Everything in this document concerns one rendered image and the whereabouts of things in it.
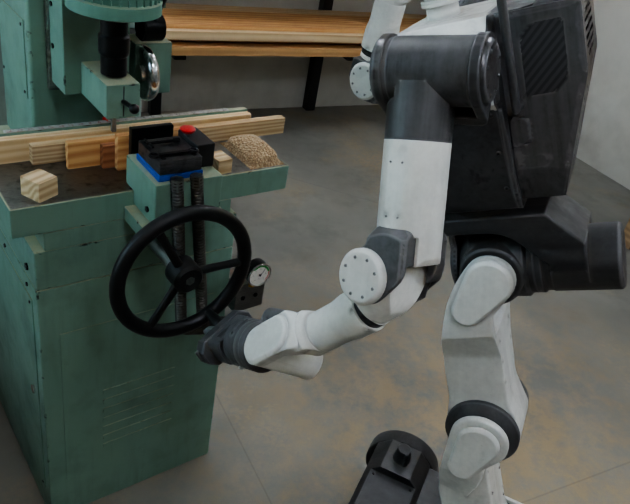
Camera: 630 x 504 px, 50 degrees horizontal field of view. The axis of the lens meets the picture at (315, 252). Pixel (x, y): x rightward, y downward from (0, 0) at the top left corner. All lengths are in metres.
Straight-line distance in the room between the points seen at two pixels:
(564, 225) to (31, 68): 1.11
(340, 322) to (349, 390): 1.33
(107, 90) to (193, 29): 2.11
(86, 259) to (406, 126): 0.76
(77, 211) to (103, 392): 0.49
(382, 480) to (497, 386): 0.59
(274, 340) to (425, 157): 0.37
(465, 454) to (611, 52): 3.53
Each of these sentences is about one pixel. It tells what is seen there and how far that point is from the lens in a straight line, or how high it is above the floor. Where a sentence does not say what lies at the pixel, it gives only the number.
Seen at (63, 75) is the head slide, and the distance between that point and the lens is 1.51.
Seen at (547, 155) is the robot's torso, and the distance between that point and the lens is 1.06.
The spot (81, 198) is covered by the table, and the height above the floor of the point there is 0.90.
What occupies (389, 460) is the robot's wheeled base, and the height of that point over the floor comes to 0.21.
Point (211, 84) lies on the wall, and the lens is 4.13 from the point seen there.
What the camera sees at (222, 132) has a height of 0.92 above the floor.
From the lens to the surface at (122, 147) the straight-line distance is 1.42.
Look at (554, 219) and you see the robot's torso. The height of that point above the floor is 1.10.
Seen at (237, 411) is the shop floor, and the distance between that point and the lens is 2.16.
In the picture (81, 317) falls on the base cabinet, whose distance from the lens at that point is 1.50.
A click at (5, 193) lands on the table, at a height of 0.90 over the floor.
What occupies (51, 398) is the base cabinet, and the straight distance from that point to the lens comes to 1.62.
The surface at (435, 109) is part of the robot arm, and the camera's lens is 0.89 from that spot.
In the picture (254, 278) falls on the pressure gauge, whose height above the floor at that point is 0.65.
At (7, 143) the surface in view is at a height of 0.94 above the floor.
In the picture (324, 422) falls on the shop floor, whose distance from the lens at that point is 2.18.
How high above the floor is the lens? 1.56
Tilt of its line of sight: 32 degrees down
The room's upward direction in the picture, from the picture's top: 11 degrees clockwise
